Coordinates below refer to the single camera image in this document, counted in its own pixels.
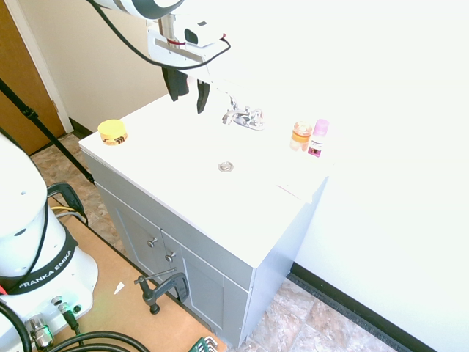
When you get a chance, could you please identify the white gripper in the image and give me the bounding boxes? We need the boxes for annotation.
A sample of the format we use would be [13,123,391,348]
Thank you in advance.
[147,26,227,115]

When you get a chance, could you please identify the white sink vanity top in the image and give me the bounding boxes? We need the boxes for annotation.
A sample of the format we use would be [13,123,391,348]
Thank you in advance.
[78,78,330,268]

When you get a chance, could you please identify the yellow round jar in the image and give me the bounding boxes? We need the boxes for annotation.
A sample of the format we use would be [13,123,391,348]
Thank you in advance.
[97,119,129,147]

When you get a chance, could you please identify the orange soap bottle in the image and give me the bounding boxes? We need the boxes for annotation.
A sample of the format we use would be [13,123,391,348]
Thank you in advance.
[289,120,313,153]

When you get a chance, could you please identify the white bottle with pink cap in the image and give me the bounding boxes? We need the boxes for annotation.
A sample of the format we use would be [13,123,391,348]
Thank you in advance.
[307,118,330,158]

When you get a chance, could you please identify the black tripod leg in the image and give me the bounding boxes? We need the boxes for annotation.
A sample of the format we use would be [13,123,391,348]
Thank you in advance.
[0,78,96,184]

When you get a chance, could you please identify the brown wooden door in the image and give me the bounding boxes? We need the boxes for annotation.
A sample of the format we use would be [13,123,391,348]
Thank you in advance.
[0,0,67,156]

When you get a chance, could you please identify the grey vanity cabinet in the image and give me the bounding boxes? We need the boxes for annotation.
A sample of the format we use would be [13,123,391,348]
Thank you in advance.
[82,150,328,349]

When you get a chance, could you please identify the black metal C-clamp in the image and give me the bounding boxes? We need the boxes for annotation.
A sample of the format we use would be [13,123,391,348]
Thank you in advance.
[133,268,190,315]

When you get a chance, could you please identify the brown wooden base board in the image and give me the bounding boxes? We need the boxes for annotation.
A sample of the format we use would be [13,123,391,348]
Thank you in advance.
[46,196,228,352]

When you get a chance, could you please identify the green hex key set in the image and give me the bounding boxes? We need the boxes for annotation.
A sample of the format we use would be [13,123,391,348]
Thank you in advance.
[190,336,218,352]

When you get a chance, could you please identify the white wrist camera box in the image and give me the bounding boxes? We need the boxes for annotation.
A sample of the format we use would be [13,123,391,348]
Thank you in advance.
[175,13,226,48]

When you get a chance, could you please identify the chrome two-handle faucet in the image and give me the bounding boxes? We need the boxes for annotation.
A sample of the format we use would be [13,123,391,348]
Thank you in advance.
[221,94,266,131]

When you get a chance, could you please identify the black clamp with yellow cable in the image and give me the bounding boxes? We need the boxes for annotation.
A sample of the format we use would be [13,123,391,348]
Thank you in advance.
[46,182,89,225]

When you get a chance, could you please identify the thick black base cable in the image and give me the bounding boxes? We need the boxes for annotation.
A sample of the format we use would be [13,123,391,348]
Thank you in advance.
[0,299,151,352]

